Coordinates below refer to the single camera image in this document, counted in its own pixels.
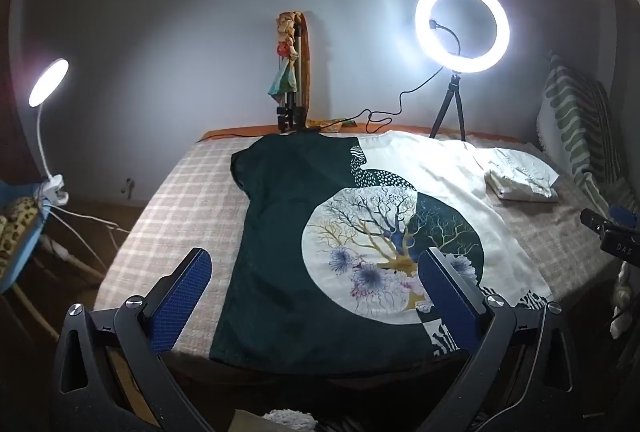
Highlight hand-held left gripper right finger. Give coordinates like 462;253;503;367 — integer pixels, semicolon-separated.
417;247;583;432

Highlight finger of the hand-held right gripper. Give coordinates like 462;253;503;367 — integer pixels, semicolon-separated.
607;205;640;229
580;208;612;234

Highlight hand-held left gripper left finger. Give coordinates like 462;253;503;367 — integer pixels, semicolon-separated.
50;248;216;432

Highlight green white tree print t-shirt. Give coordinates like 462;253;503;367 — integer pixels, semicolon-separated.
209;132;553;375

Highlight person's right forearm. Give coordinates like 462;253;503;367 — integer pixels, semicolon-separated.
611;261;636;340

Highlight dark striped pillow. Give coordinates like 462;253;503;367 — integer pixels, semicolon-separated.
595;82;627;195

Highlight beige checkered blanket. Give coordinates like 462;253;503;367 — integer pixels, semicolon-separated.
94;129;621;363

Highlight folded white cloth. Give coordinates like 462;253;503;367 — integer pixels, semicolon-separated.
484;148;561;202

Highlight green white patterned pillow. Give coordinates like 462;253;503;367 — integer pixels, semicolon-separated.
536;51;626;203

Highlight white fluffy cloth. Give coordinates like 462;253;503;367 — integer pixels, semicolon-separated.
262;407;321;432

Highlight leopard print cloth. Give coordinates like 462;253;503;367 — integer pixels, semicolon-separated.
0;197;43;273

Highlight yellow green flat packet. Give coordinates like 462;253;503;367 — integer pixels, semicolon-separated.
307;118;357;131

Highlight colourful hanging cloth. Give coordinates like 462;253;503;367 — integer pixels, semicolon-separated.
267;14;301;102

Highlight white clip desk lamp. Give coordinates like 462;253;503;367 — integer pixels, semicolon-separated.
27;58;70;205

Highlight silver folded tripod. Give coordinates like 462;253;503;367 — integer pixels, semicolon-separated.
276;24;308;133

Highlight white lamp cable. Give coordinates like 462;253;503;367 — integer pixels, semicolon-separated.
50;204;131;233

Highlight black power cable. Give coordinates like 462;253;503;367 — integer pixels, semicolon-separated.
227;64;446;138

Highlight white ring light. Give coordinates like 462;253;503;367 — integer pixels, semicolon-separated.
414;0;511;74

